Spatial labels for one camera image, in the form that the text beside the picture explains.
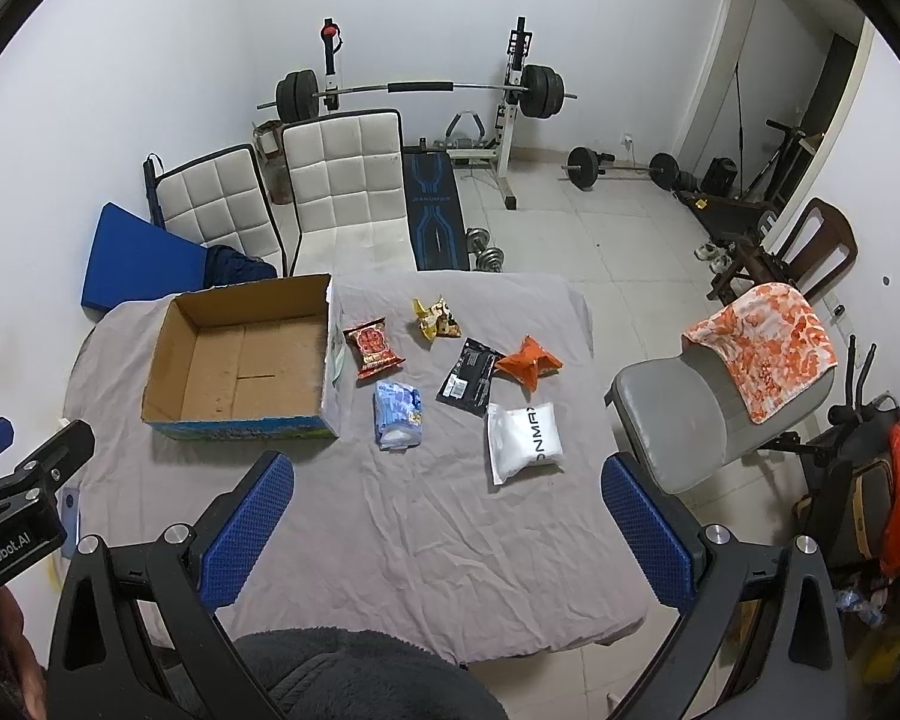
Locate white soft packet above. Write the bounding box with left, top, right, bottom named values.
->
left=486, top=403, right=564, bottom=486

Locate light blue soft packet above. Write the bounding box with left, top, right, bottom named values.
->
left=374, top=380, right=422, bottom=450

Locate orange snack packet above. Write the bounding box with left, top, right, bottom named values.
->
left=494, top=335, right=564, bottom=394

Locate red snack packet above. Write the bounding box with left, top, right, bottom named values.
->
left=343, top=317, right=404, bottom=380

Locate black pouch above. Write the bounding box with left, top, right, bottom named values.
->
left=437, top=338, right=502, bottom=416

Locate yellow panda snack packet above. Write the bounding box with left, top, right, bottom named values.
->
left=413, top=296, right=461, bottom=344

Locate black exercise bike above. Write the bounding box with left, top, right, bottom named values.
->
left=767, top=344, right=900, bottom=578

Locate dark fuzzy sleeve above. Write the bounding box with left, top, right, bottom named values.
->
left=235, top=628, right=507, bottom=718

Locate grey office chair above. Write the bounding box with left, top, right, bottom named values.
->
left=605, top=333, right=837, bottom=494

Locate blue foam mat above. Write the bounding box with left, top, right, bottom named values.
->
left=80, top=203, right=206, bottom=312

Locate open cardboard box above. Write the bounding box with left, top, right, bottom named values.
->
left=141, top=273, right=344, bottom=440

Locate orange white floral towel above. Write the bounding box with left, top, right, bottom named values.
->
left=683, top=283, right=837, bottom=424

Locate dark blue cloth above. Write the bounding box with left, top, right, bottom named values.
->
left=203, top=245, right=278, bottom=289

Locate grey table cloth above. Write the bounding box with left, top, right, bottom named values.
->
left=64, top=271, right=652, bottom=663

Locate white quilted chair left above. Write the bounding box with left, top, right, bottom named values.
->
left=142, top=143, right=289, bottom=277

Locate white quilted chair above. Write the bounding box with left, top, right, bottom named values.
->
left=142, top=143, right=289, bottom=277
left=283, top=109, right=418, bottom=275

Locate brown wooden chair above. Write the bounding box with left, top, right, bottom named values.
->
left=707, top=197, right=859, bottom=305

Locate white quilted chair right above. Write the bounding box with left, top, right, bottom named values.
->
left=283, top=109, right=418, bottom=275

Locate chrome dumbbell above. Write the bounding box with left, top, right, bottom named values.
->
left=464, top=226, right=505, bottom=273

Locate floor barbell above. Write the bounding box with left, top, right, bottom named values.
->
left=560, top=146, right=681, bottom=190

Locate black blue weight bench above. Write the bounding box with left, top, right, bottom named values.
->
left=403, top=148, right=470, bottom=271

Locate white barbell rack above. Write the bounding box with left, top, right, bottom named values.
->
left=310, top=15, right=533, bottom=210

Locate barbell on rack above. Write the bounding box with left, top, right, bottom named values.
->
left=256, top=65, right=577, bottom=124

